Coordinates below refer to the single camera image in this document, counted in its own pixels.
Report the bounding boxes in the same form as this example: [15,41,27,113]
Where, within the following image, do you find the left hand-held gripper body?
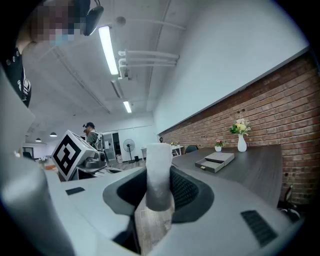
[51,129,109,182]

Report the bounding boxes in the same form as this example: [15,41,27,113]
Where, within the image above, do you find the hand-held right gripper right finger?
[149,165,304,256]

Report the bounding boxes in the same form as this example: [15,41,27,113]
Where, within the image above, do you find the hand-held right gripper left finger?
[61,167,149,241]

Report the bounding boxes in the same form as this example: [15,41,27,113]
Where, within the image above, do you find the beige shoe box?
[194,151,235,174]

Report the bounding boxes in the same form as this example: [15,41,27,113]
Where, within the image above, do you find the black standing fan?
[122,138,136,165]

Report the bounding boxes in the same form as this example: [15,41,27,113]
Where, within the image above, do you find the black office chair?
[277,184,302,222]

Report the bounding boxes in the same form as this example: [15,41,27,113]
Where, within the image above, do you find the white shelf unit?
[170,145,185,158]

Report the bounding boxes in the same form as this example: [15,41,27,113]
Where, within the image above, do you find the white vase with flowers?
[228,118,252,153]

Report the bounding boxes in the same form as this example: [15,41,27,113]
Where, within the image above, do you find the person's black shirt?
[0,47,32,108]

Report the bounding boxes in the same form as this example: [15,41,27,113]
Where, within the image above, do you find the white ceiling pipes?
[117,49,180,76]

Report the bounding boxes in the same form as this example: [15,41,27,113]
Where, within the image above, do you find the person's head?
[16,0,88,55]

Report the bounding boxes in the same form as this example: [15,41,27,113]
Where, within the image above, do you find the black head-worn camera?
[83,0,105,37]

